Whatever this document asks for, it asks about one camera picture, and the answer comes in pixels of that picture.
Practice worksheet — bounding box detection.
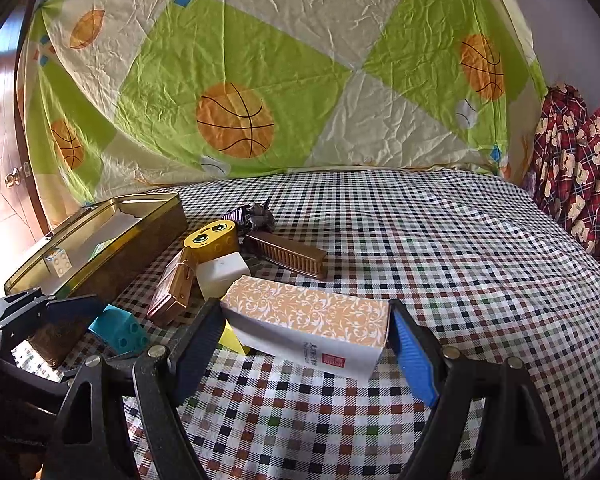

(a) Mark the brass door handle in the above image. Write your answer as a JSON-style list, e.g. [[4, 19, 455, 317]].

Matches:
[[4, 164, 32, 190]]

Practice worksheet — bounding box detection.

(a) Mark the gold rectangular tin box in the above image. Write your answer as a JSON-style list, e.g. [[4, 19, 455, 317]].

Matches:
[[2, 192, 188, 368]]

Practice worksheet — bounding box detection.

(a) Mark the orange patterned cardboard box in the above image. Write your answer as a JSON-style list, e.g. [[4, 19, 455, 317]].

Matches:
[[220, 275, 393, 383]]

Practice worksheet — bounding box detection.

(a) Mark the small brown box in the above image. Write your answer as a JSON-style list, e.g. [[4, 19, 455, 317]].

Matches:
[[146, 250, 201, 328]]

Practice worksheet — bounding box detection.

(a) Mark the white rectangular block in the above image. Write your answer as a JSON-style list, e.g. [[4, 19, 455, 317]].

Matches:
[[196, 252, 251, 299]]

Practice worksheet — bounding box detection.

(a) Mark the brown ribbed comb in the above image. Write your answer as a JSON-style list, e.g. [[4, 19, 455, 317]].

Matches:
[[244, 230, 328, 281]]

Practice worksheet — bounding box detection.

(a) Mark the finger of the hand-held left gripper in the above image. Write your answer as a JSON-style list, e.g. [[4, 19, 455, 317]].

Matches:
[[0, 287, 106, 346], [55, 351, 141, 386]]

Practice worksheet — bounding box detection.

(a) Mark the black striped hair clip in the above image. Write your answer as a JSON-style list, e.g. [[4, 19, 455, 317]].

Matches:
[[222, 200, 276, 234]]

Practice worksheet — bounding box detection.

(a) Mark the light blue toy block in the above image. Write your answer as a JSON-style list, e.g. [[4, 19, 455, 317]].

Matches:
[[89, 304, 151, 354]]

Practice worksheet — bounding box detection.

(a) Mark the yellow face toy block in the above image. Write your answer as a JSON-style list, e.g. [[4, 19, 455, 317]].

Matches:
[[182, 220, 241, 264]]

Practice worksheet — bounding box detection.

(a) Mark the basketball print bed sheet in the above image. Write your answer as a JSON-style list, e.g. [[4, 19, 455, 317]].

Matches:
[[15, 0, 548, 221]]

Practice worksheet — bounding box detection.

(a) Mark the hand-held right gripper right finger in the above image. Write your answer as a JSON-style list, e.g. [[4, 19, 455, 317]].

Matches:
[[387, 299, 566, 480]]

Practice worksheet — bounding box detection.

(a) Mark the checked tablecloth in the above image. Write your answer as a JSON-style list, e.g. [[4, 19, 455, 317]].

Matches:
[[10, 167, 600, 480]]

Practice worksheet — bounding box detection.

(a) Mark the cream printed toy cube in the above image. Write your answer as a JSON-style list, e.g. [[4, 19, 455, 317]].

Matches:
[[44, 248, 73, 277]]

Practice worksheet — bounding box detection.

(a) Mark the red plaid bear cloth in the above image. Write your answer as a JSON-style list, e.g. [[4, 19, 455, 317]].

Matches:
[[527, 84, 600, 277]]

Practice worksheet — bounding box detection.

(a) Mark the brown wooden door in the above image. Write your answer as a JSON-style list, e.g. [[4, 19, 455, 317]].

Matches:
[[0, 7, 48, 273]]

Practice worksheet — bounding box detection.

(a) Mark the yellow wedge block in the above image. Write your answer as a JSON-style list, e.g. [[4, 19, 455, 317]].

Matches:
[[217, 320, 252, 357]]

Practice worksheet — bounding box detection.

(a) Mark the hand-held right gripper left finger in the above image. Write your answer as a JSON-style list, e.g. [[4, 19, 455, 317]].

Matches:
[[42, 297, 226, 480]]

